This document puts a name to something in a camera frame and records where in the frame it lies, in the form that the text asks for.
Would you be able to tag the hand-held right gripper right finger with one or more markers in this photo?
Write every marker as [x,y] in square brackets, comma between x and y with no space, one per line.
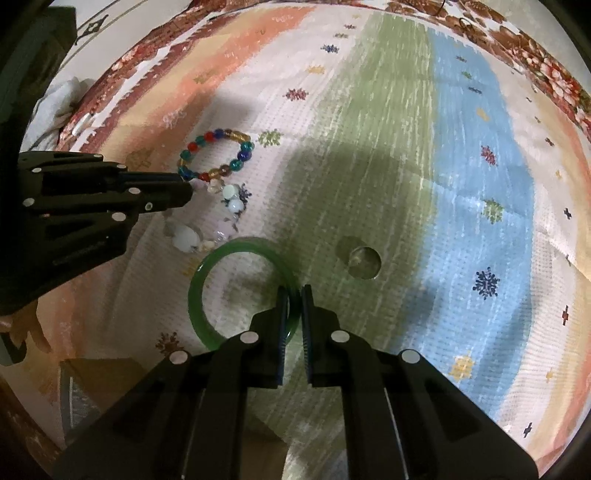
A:
[306,341]

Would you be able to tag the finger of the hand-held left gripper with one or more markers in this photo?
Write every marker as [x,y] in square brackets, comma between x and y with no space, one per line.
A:
[157,187]
[78,207]

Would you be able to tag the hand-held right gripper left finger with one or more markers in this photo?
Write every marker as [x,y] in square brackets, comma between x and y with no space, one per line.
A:
[280,341]

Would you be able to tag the green jade bangle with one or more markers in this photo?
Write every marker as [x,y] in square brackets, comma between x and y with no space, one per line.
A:
[196,295]

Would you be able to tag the silver metal tin box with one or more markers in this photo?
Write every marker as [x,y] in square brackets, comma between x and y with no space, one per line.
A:
[81,406]

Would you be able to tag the person's left hand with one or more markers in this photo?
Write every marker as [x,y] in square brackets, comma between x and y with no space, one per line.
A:
[30,334]

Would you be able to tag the grey towel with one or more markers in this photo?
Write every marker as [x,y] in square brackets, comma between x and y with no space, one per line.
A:
[55,108]

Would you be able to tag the white headboard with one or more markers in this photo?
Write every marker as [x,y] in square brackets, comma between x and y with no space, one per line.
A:
[115,18]

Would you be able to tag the red floral blanket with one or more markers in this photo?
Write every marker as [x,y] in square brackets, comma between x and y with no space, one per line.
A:
[554,74]

